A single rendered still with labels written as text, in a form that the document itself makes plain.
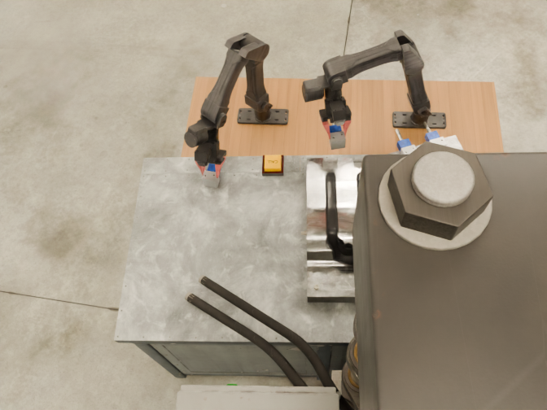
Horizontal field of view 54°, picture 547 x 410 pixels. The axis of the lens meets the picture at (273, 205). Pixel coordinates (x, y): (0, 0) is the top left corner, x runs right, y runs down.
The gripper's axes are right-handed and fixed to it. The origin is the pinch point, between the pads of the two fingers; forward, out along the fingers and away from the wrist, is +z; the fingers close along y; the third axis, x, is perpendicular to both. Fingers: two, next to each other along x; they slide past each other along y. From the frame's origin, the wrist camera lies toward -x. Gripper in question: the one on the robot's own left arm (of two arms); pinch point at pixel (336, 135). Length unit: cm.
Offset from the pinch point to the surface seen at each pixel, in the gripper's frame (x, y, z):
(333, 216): -22.0, -6.5, 18.3
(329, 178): -8.5, -5.1, 11.7
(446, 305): -131, -9, -50
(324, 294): -43, -14, 32
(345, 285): -41, -7, 32
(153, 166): 14, -69, 8
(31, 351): 15, -152, 96
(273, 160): 5.8, -23.4, 9.2
